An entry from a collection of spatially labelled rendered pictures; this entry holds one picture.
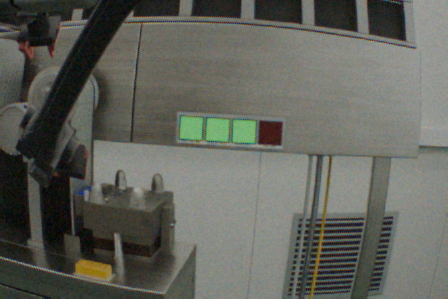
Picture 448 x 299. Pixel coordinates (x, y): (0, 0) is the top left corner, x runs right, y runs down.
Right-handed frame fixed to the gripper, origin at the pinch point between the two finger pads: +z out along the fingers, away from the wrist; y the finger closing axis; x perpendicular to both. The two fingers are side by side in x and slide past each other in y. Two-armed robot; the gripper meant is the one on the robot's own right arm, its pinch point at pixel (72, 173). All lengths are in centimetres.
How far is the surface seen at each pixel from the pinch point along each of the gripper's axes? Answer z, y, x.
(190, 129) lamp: 28.3, 21.0, 24.8
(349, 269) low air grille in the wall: 275, 79, 57
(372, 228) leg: 56, 70, 11
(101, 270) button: -12.6, 11.9, -25.2
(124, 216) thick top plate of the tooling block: 3.8, 12.6, -6.8
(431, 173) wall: 253, 125, 107
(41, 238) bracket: 6.7, -9.6, -15.7
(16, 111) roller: -2.7, -18.6, 12.7
